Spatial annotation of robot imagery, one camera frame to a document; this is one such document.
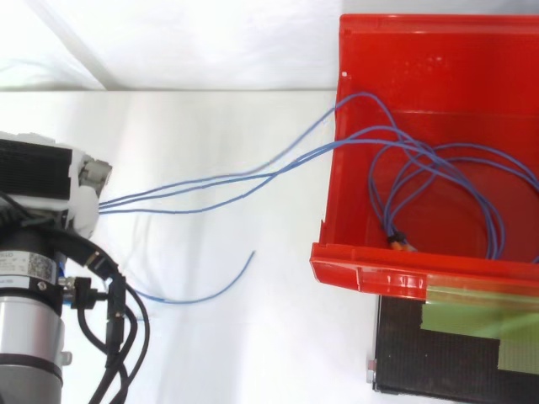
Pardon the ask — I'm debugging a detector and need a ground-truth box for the blue cable bundle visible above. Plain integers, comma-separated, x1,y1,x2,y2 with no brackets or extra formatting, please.
96,92,539,264

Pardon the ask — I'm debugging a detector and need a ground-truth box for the thin black cable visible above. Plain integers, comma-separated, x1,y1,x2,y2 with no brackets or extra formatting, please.
24,210,152,404

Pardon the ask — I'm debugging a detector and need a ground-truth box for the black stand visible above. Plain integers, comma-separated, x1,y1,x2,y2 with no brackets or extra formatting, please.
366,285,539,399

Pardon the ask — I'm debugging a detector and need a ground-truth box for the red bin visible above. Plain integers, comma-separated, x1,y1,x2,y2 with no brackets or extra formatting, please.
310,13,539,305

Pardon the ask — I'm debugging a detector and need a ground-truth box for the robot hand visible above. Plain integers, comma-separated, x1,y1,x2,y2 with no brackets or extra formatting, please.
0,131,114,239

